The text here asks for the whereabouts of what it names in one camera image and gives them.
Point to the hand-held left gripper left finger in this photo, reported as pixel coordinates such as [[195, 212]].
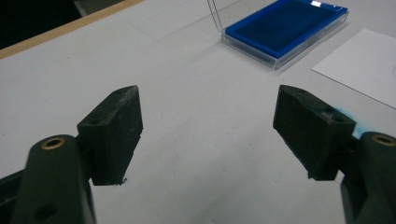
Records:
[[110, 137]]

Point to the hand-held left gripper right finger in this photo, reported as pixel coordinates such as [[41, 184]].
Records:
[[311, 137]]

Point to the blue ink pad clear case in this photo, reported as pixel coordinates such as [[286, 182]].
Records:
[[280, 28]]

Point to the small white paper sheet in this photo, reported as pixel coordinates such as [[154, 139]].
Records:
[[367, 62]]

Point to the large white table cover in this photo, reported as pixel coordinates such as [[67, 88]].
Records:
[[202, 109]]

